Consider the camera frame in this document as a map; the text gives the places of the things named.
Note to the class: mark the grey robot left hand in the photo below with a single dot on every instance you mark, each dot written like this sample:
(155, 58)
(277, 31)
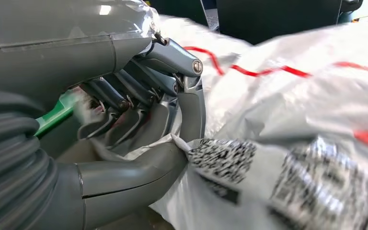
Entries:
(60, 47)

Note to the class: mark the green plastic crate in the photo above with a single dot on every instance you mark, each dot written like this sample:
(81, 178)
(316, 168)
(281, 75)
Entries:
(54, 116)

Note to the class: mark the white courier bag red print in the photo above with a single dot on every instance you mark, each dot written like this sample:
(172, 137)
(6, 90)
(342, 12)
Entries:
(282, 104)

